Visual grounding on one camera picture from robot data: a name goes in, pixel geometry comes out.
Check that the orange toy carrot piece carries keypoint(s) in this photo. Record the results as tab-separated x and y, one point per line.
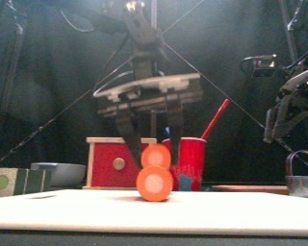
155	156
153	183

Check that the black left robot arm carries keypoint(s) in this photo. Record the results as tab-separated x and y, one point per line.
140	29

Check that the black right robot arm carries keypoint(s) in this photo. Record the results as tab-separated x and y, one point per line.
305	61

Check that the white cutting board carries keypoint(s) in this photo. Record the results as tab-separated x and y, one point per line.
153	211

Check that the red plastic cup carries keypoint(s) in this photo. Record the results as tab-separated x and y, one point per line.
191	165

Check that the orange toy carrot top piece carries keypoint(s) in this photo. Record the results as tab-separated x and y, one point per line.
155	156

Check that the red wooden drawer box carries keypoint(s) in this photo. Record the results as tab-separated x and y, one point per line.
110	163

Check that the green and white box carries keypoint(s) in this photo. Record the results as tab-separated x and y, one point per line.
14	182

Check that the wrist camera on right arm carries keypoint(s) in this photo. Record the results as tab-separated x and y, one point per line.
263	65

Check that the wooden board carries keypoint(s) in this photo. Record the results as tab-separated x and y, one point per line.
248	189

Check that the grey bowl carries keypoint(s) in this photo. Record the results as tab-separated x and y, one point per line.
61	173

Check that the blue utensil in cup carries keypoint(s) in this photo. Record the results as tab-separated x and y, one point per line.
167	131

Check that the red straw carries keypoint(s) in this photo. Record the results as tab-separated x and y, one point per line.
215	119

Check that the orange toy carrot bottom piece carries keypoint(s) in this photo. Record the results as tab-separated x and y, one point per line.
153	183

